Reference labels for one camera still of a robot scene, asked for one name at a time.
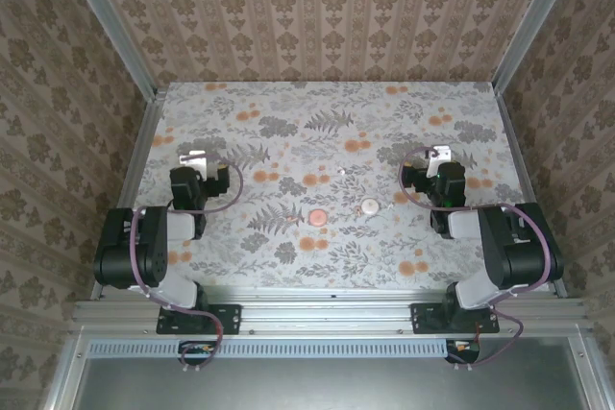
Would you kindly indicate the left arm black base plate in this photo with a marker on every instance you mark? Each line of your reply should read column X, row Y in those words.
column 226, row 319

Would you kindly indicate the floral patterned table cover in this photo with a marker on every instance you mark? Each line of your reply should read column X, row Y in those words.
column 336, row 256

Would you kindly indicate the aluminium frame side rail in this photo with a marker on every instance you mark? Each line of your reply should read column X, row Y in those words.
column 521, row 165
column 139, row 151

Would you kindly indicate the aluminium frame corner post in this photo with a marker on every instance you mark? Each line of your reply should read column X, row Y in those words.
column 110, row 26
column 533, row 21

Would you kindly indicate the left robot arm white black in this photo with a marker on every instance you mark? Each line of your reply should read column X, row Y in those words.
column 120, row 247

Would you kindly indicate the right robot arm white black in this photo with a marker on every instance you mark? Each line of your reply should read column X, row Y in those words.
column 519, row 256

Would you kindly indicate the grey metal sheet panel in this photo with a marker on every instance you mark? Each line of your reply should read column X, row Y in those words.
column 312, row 383

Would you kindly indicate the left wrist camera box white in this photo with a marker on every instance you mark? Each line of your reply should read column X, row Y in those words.
column 194, row 160

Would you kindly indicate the aluminium frame cross rail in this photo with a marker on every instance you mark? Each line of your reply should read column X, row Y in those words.
column 327, row 306

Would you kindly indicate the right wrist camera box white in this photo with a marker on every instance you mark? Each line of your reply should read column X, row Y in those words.
column 441, row 153

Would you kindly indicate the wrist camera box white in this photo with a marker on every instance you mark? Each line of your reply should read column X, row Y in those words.
column 194, row 160
column 441, row 153

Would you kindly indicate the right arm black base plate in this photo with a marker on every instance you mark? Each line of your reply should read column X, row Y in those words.
column 425, row 319

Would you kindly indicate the white earbud charging case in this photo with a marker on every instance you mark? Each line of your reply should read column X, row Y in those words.
column 370, row 206

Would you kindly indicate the pink earbud charging case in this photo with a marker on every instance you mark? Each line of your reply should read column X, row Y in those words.
column 318, row 217

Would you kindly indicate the small black electronics module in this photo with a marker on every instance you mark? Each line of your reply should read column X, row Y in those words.
column 463, row 350
column 197, row 351

